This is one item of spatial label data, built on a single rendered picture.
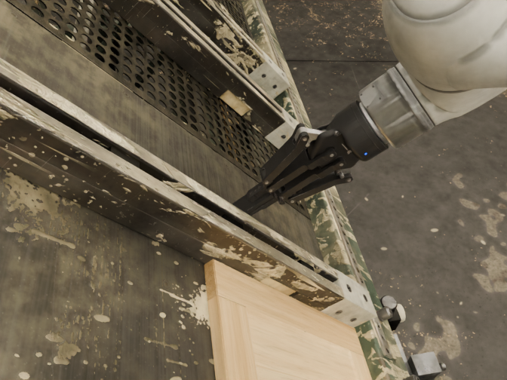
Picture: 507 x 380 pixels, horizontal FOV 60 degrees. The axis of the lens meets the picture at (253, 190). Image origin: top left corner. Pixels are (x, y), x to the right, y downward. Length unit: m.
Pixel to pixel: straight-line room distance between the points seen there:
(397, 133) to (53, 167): 0.38
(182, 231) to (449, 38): 0.37
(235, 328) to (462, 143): 2.39
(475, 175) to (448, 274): 0.71
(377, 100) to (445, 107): 0.08
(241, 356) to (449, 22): 0.42
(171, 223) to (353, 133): 0.25
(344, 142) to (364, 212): 1.71
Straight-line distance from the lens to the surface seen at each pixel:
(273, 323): 0.67
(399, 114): 0.55
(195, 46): 0.95
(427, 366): 1.08
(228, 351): 0.56
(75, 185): 0.50
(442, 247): 2.27
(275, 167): 0.58
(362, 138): 0.56
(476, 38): 0.37
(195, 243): 0.58
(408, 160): 2.62
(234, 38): 1.27
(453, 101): 0.53
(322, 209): 1.07
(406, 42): 0.39
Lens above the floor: 1.72
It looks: 48 degrees down
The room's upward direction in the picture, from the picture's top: straight up
